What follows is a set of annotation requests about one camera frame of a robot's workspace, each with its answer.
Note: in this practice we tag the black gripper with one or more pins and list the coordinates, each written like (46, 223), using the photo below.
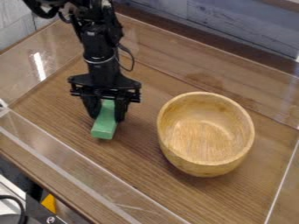
(103, 83)

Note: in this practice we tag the green rectangular block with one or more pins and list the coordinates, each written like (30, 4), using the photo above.
(104, 125)

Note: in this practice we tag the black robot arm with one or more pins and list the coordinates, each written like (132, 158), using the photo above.
(99, 31)

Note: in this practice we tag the brown wooden bowl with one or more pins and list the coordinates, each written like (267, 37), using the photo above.
(206, 133)

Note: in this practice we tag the yellow black device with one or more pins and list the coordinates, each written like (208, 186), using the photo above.
(50, 204)

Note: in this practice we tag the clear acrylic tray wall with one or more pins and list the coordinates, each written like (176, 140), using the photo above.
(83, 185)

